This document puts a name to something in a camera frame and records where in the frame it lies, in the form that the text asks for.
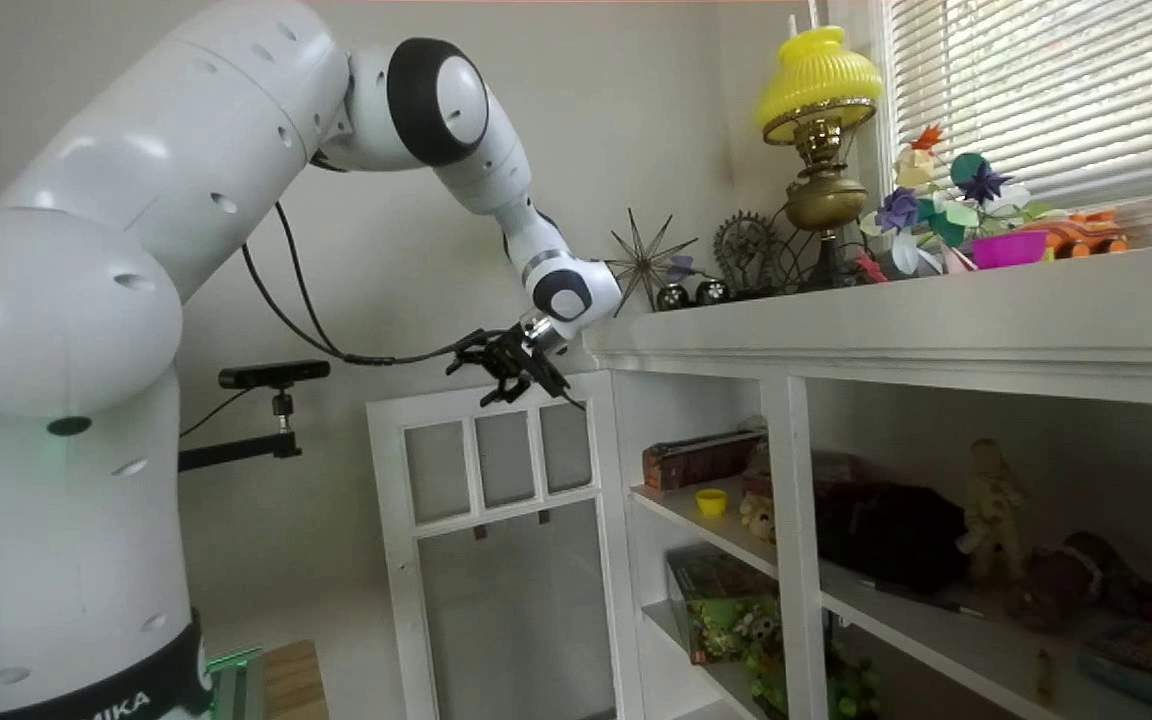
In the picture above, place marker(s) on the pink plastic toy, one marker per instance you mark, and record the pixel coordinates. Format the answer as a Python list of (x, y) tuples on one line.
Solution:
[(871, 266)]

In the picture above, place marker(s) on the white built-in cabinet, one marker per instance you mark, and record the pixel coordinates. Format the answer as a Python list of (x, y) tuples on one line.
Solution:
[(871, 333)]

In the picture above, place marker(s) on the dark round ornament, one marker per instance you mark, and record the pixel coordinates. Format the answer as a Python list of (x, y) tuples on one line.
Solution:
[(672, 295), (709, 288)]

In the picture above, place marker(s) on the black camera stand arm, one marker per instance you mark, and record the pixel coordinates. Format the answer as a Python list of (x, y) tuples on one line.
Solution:
[(242, 445)]

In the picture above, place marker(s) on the black stereo camera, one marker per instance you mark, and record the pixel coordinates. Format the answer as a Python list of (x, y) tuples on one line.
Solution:
[(275, 374)]

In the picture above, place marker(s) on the tan cloth doll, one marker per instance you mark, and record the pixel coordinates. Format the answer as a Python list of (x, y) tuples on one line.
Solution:
[(995, 512)]

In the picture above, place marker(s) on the white glass-pane cabinet door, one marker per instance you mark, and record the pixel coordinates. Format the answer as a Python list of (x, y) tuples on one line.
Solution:
[(397, 532)]

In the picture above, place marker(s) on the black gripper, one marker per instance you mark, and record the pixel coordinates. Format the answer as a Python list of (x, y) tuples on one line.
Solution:
[(531, 348)]

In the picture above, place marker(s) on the green leafy plant toy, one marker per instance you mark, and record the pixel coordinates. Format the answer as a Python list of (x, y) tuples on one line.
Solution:
[(801, 681)]

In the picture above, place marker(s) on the small magenta bowl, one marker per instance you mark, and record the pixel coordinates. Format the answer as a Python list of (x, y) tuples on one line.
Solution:
[(1004, 250)]

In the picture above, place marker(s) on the brown stuffed toy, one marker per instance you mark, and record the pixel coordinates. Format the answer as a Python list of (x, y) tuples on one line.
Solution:
[(1109, 581)]

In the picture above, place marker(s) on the white window blind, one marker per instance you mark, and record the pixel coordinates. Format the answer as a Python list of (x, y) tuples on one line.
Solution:
[(1070, 93)]

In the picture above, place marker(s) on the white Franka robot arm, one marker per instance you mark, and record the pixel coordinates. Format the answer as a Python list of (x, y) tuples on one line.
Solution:
[(139, 266)]

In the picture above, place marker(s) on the clear box of green toys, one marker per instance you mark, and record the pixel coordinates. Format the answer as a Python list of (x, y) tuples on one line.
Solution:
[(723, 606)]

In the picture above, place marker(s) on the small yellow cup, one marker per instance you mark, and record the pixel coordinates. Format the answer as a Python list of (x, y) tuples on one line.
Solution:
[(709, 505)]

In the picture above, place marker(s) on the metal starburst ornament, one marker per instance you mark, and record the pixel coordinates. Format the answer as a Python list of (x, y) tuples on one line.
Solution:
[(649, 253)]

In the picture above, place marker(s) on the wooden board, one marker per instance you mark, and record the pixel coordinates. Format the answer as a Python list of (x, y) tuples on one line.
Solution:
[(294, 681)]

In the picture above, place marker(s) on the dark gear-shaped ornament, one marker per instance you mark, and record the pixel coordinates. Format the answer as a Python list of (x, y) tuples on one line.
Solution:
[(749, 253)]

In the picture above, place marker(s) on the orange plastic toy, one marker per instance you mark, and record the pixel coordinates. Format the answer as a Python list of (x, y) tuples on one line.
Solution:
[(1085, 239)]

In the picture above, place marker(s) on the colourful toy flower bouquet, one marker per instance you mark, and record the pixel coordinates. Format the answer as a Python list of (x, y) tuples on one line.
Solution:
[(951, 202)]

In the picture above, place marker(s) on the yellow shade oil lamp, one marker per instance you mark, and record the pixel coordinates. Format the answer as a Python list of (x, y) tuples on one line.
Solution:
[(817, 120)]

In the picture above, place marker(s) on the brown-red box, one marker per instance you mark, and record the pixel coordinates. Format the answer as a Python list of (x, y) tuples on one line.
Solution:
[(700, 463)]

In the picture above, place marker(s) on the black bag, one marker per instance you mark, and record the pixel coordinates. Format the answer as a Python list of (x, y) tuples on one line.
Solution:
[(888, 532)]

